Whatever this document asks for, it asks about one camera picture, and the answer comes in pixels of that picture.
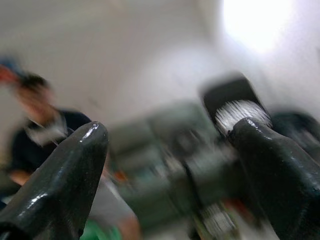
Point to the person in dark shirt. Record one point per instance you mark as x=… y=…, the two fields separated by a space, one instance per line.
x=37 y=155

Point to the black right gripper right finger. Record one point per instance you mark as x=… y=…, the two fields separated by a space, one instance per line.
x=280 y=180

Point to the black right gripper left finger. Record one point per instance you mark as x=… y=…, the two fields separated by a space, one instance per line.
x=62 y=180

